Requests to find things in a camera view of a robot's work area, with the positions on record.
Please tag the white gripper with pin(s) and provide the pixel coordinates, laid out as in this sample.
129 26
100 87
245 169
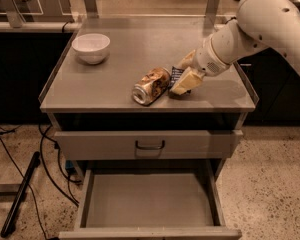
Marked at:
206 62

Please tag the dark blue rxbar wrapper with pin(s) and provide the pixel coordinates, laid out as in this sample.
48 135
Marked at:
175 76

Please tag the crushed golden drink can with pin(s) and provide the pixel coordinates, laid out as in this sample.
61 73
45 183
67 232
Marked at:
151 86

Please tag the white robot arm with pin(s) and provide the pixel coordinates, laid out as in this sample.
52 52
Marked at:
258 25

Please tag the closed grey top drawer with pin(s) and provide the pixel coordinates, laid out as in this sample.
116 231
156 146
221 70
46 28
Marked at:
120 145

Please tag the grey drawer cabinet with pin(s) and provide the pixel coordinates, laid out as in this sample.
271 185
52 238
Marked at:
83 97

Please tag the open grey middle drawer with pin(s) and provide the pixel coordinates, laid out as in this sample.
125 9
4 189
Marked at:
150 200

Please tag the white ceramic bowl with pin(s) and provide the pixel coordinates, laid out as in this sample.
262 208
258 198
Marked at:
91 48

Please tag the black bar on floor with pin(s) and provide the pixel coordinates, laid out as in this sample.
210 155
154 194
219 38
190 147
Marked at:
9 225

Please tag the right grey upright post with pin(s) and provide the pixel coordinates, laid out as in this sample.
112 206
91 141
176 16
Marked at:
211 7

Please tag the grey upright post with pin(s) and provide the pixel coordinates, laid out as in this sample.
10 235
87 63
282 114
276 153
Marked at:
91 8
14 17
211 7

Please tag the black drawer handle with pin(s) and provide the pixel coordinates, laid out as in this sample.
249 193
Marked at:
159 146

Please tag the middle grey upright post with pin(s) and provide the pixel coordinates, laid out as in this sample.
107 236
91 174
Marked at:
91 8

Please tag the left grey upright post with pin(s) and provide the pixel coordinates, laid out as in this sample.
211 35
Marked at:
14 17

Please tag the white horizontal rail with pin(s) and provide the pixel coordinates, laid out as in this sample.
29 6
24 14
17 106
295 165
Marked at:
107 24

